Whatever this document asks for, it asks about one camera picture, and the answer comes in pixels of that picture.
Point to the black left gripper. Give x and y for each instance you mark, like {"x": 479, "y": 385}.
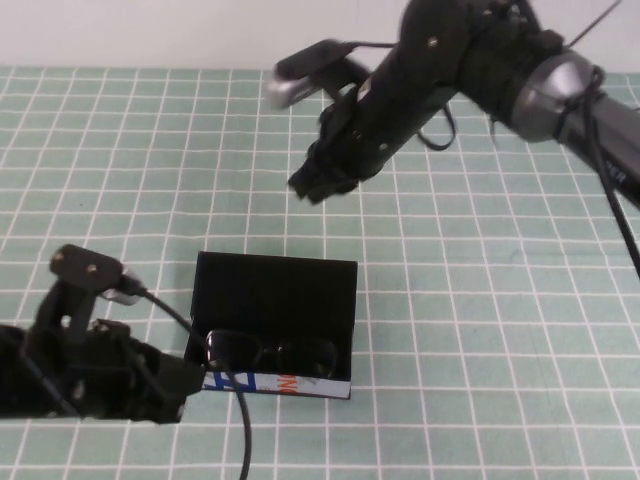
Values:
{"x": 100, "y": 375}

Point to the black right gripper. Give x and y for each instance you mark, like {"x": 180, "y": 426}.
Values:
{"x": 390, "y": 115}

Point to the black printed glasses case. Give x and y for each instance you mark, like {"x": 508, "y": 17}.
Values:
{"x": 275, "y": 295}

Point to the black framed glasses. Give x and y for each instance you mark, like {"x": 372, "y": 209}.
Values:
{"x": 300, "y": 357}

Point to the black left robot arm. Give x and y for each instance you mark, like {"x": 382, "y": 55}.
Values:
{"x": 12, "y": 370}

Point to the green checkered tablecloth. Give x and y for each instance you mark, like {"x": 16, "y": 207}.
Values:
{"x": 450, "y": 300}

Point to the black zip tie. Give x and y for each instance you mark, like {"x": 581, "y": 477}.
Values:
{"x": 595, "y": 22}

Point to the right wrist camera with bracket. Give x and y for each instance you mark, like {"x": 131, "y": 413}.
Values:
{"x": 300, "y": 75}

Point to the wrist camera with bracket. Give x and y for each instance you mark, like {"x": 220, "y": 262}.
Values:
{"x": 300, "y": 75}
{"x": 85, "y": 265}

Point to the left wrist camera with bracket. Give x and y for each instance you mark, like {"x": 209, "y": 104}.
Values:
{"x": 85, "y": 265}

